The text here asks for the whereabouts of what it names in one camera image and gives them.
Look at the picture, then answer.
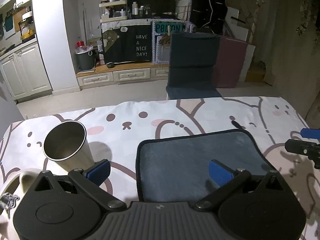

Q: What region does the black have a nice day cloth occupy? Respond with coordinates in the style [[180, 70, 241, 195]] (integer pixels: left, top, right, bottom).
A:
[[102, 25, 152, 64]]

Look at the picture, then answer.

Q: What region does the black hanging jacket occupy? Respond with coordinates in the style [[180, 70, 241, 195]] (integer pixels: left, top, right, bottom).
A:
[[190, 0, 228, 35]]

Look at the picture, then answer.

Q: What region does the purple and grey towel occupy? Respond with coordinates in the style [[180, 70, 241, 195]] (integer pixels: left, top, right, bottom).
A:
[[136, 121, 273, 202]]

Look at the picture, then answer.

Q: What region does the grey trash bin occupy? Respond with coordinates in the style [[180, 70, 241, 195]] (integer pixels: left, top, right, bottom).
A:
[[75, 50, 96, 71]]

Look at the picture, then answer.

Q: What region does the dark teal chair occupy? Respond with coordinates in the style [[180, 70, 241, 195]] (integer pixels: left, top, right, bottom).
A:
[[166, 32, 221, 100]]

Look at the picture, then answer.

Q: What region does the metal keyring in bowl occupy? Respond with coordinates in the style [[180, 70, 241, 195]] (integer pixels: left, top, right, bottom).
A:
[[1, 192, 20, 211]]

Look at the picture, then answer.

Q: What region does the stainless steel cup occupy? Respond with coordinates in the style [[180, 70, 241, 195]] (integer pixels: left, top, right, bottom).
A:
[[43, 121, 94, 172]]

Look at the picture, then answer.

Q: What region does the white shelf rack with bottles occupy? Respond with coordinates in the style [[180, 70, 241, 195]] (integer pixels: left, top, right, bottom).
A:
[[99, 0, 127, 23]]

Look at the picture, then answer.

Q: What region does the white kitchen cabinet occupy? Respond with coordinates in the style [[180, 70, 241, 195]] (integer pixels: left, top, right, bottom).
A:
[[1, 40, 52, 101]]

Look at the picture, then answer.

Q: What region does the white cat-shaped ceramic bowl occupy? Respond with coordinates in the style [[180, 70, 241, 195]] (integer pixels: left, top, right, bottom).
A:
[[1, 168, 41, 239]]

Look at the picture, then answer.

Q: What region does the maroon board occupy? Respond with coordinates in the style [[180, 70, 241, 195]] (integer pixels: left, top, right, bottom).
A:
[[212, 36, 247, 88]]

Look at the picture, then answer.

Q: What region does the white drawer cabinet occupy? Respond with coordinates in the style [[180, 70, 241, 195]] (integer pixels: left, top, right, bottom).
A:
[[76, 62, 169, 89]]

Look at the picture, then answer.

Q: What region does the bunny print tablecloth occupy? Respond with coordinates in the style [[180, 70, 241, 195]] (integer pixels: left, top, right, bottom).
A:
[[1, 96, 319, 239]]

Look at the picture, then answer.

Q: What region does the poison sign board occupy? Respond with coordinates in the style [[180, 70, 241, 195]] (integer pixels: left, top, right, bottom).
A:
[[151, 19, 190, 64]]

